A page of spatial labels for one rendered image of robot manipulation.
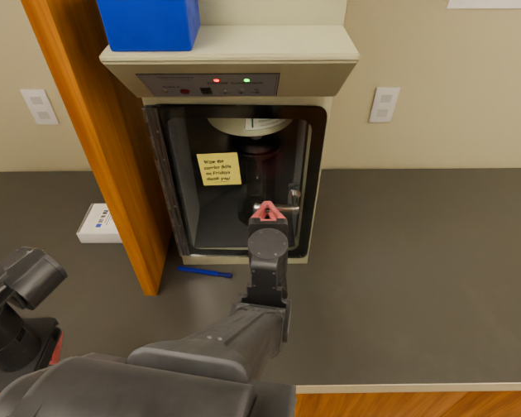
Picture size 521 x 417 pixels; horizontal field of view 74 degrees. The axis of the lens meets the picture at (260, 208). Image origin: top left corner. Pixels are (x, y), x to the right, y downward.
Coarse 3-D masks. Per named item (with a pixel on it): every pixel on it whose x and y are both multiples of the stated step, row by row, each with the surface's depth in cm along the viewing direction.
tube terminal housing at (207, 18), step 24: (216, 0) 48; (240, 0) 48; (264, 0) 48; (288, 0) 48; (312, 0) 48; (336, 0) 48; (216, 24) 50; (240, 24) 50; (264, 24) 50; (288, 24) 50; (312, 24) 51; (336, 24) 51; (192, 264) 90
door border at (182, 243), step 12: (156, 108) 58; (156, 120) 60; (156, 132) 61; (156, 144) 63; (156, 156) 65; (168, 168) 67; (168, 180) 69; (168, 192) 71; (180, 216) 76; (180, 228) 79; (180, 240) 81
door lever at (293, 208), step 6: (294, 192) 70; (294, 198) 69; (258, 204) 67; (276, 204) 67; (282, 204) 67; (288, 204) 67; (294, 204) 67; (282, 210) 67; (288, 210) 67; (294, 210) 66
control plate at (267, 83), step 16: (144, 80) 48; (160, 80) 48; (176, 80) 48; (192, 80) 48; (208, 80) 48; (224, 80) 48; (240, 80) 48; (256, 80) 48; (272, 80) 48; (160, 96) 54
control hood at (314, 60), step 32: (224, 32) 48; (256, 32) 48; (288, 32) 48; (320, 32) 48; (128, 64) 43; (160, 64) 43; (192, 64) 43; (224, 64) 43; (256, 64) 43; (288, 64) 43; (320, 64) 43; (352, 64) 44; (192, 96) 55; (224, 96) 55; (256, 96) 55; (288, 96) 55; (320, 96) 55
